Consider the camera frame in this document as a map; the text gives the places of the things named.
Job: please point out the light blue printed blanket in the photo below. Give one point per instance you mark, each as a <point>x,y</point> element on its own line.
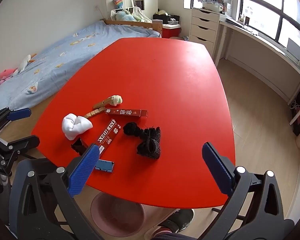
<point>65,55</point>

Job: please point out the large curved window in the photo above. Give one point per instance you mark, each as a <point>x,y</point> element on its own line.
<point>277,12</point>

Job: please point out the white sock ball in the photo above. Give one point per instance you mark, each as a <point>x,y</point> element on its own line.
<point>76,127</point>

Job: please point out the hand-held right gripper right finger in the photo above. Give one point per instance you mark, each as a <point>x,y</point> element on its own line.
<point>217,170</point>

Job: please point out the pink plush toy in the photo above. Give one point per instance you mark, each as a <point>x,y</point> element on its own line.
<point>6,76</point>

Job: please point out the long dark red box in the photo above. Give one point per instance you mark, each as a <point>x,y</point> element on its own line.
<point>107,135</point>
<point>126,112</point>

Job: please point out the rainbow crochet bag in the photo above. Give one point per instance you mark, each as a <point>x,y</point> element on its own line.
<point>118,1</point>

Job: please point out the white desk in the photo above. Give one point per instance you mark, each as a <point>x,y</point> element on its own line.
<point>265,45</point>

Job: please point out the white drawer cabinet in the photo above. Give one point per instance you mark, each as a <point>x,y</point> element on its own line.
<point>205,27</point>

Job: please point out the person's black shoe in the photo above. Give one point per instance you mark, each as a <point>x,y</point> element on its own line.
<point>180,220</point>

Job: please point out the pink trash bin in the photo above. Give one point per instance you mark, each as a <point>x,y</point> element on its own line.
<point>117,215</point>

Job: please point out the white duck plush toy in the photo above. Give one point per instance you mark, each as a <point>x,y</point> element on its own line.
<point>25,63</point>

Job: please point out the small blue box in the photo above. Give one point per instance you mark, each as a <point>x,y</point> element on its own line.
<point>105,166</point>

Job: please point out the person's leg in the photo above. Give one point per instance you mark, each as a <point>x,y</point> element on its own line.
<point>165,236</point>

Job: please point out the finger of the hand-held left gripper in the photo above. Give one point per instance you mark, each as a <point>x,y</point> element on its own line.
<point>23,142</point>
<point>20,113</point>

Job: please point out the notched wooden block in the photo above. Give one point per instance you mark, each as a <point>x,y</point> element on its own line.
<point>93,112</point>

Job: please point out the green white plush toy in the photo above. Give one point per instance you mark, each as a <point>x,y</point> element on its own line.
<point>116,100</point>

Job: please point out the black bag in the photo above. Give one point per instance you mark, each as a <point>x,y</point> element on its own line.
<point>166,18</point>

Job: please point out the white board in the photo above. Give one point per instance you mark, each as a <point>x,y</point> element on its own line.
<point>294,47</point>

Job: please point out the blue green plush toy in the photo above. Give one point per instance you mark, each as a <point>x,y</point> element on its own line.
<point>125,16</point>

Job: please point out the red storage box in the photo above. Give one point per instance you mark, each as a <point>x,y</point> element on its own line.
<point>170,31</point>

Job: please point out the wooden bed frame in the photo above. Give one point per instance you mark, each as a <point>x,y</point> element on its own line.
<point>140,24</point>

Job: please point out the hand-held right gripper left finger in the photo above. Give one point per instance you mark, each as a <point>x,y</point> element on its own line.
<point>83,172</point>

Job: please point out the black sock ball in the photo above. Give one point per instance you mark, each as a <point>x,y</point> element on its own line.
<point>131,129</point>

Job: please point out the straw hat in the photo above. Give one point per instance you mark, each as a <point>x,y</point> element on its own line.
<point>162,12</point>

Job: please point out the plain wooden block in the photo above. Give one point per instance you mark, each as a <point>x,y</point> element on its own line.
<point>102,103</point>

